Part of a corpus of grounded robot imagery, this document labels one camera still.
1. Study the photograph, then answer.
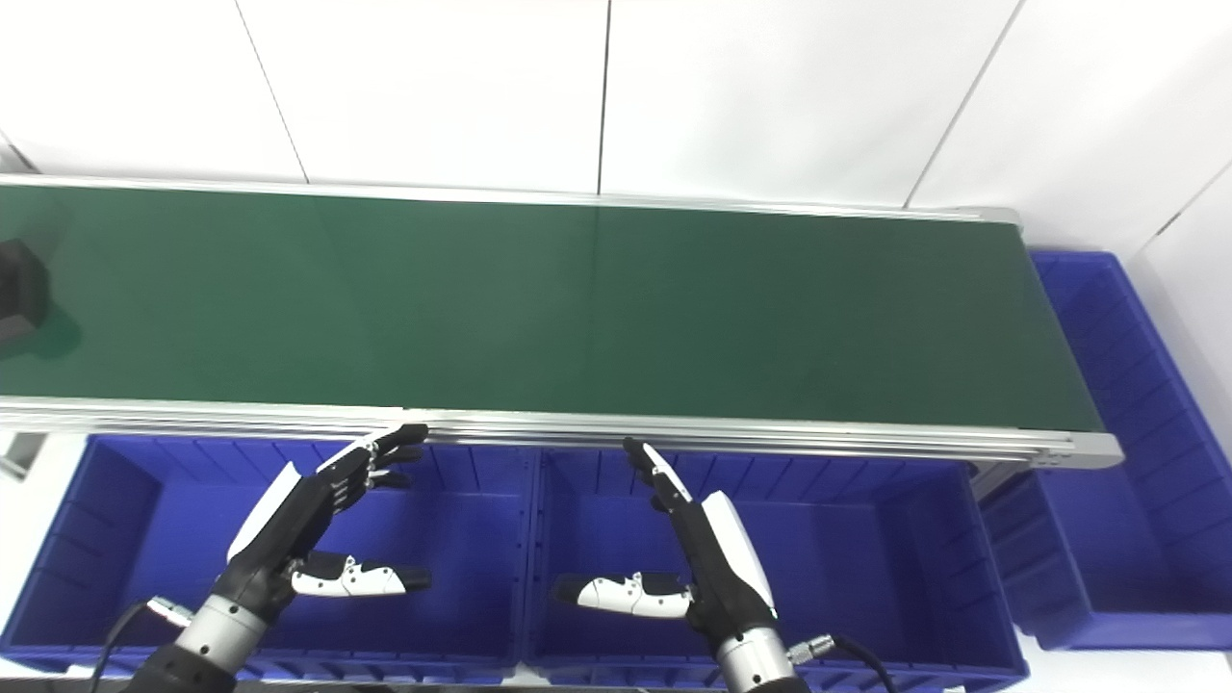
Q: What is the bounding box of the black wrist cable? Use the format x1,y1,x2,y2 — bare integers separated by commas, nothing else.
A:
91,596,195,693
787,632,901,693

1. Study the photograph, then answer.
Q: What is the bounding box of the aluminium conveyor leg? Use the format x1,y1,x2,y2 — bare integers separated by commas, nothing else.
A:
0,433,49,480

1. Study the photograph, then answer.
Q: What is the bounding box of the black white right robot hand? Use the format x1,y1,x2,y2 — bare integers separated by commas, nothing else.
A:
553,438,779,661

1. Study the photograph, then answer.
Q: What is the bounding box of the green conveyor belt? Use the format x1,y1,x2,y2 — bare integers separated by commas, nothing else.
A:
0,183,1106,434

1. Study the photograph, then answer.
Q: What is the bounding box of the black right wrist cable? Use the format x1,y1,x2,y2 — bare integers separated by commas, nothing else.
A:
787,632,901,693

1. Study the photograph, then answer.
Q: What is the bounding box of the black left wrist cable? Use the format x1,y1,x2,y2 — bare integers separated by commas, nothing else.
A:
91,596,195,693

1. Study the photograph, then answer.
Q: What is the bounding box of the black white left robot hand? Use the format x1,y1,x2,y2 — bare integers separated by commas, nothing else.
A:
214,423,432,627

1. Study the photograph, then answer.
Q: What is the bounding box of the blue plastic bin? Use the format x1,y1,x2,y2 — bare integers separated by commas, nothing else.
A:
977,250,1232,652
0,435,540,684
520,448,1029,693

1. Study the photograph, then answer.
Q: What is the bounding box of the black cylinder-on-block part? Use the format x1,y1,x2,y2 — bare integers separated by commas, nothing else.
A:
0,239,51,346

